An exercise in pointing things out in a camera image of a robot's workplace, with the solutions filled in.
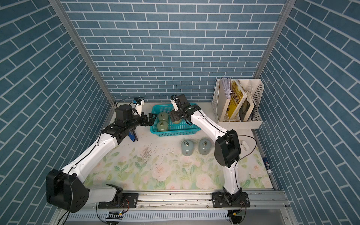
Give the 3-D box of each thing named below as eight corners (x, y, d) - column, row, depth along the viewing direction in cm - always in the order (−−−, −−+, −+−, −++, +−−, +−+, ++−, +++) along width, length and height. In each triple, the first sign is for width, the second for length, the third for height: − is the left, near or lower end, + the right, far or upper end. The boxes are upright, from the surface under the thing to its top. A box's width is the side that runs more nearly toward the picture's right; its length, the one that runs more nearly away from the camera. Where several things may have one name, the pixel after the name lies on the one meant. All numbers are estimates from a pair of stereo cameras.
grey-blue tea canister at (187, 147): (181, 156, 92) (181, 150, 85) (181, 146, 96) (181, 139, 90) (193, 156, 92) (194, 150, 85) (193, 146, 96) (194, 139, 90)
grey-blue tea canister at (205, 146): (201, 156, 92) (202, 150, 85) (197, 146, 97) (198, 140, 90) (210, 153, 94) (213, 147, 87) (206, 144, 98) (208, 137, 91)
